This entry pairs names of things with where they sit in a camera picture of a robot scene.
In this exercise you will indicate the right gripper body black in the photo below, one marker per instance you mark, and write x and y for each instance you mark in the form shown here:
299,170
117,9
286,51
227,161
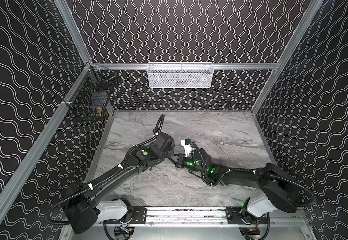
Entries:
183,161

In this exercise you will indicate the brass padlock in basket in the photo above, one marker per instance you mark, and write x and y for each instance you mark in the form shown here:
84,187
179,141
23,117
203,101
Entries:
99,112

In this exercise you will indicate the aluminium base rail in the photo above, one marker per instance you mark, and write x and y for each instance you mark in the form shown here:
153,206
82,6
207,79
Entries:
190,217

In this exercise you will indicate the white mesh wall basket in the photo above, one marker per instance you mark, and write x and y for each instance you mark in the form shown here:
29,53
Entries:
181,70

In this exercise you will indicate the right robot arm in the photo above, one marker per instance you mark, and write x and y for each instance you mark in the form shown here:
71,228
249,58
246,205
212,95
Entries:
276,187

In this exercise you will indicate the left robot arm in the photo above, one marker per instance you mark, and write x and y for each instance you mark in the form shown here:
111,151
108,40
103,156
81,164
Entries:
80,208

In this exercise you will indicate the items in white basket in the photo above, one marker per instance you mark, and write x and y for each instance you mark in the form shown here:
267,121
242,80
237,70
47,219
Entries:
180,83

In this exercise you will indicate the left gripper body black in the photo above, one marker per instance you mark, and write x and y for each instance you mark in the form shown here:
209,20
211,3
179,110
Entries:
168,147

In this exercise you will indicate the black wire wall basket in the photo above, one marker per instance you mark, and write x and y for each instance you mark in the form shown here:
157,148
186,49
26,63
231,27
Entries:
94,91

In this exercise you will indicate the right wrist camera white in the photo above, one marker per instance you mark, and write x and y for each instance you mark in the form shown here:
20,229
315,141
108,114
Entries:
187,144

